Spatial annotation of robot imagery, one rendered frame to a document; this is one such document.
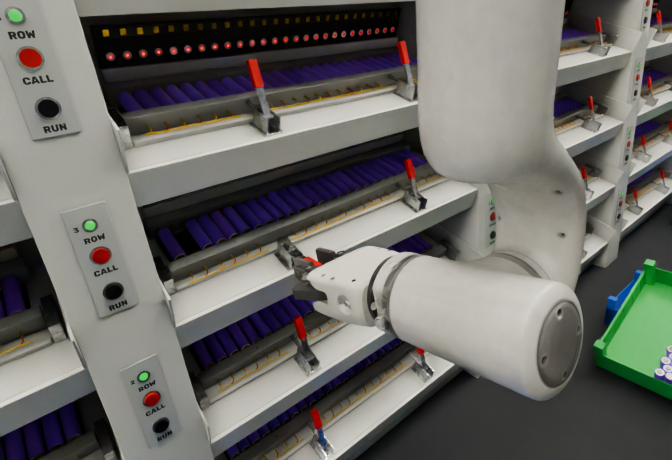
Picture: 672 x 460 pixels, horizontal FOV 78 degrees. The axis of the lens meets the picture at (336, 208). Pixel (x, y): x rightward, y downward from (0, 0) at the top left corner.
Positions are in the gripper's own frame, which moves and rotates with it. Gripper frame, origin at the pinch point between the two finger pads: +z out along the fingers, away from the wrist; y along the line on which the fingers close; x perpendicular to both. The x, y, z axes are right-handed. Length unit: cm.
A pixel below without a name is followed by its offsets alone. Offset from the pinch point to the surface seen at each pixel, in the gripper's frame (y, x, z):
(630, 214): 137, -39, 14
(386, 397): 16.4, -38.3, 14.4
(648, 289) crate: 90, -42, -6
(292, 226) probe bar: 3.4, 3.2, 10.7
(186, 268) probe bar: -13.5, 3.2, 10.3
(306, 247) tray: 3.7, -0.1, 8.4
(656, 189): 166, -38, 15
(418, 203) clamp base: 25.7, 0.4, 5.4
